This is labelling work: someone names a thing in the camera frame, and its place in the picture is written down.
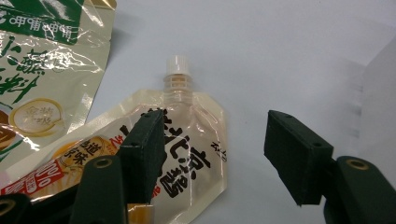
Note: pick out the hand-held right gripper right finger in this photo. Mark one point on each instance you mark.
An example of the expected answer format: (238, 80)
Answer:
(295, 158)

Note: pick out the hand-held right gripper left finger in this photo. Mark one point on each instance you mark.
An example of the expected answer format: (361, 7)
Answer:
(141, 158)

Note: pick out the beige spout pouch white cap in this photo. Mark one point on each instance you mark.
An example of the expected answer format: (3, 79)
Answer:
(196, 140)

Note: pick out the beige green seasoning pouch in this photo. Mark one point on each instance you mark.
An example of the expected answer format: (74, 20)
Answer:
(46, 77)

